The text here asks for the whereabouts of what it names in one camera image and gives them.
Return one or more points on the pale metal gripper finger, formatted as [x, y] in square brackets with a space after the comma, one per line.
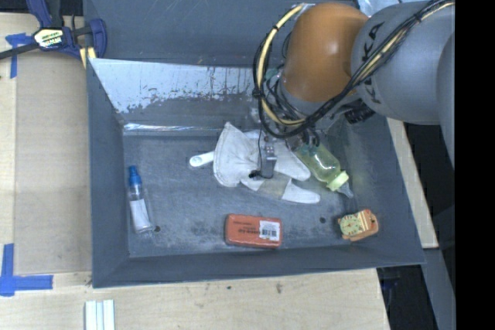
[270, 149]
[268, 168]

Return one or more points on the yellow-green baby bottle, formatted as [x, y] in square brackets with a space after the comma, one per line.
[323, 166]

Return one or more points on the white plastic spoon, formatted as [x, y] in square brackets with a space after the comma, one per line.
[201, 159]

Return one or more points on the orange flat box with barcode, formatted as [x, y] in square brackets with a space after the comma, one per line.
[247, 230]

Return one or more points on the clear spray bottle blue cap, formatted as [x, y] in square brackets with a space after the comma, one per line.
[137, 205]

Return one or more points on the black cylinder on white bracket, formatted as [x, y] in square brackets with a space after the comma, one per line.
[359, 114]

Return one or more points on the grey metal bin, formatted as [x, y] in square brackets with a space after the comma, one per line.
[185, 205]

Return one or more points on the orange toy clock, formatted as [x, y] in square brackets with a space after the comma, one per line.
[357, 226]

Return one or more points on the white work glove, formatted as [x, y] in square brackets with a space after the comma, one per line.
[236, 162]

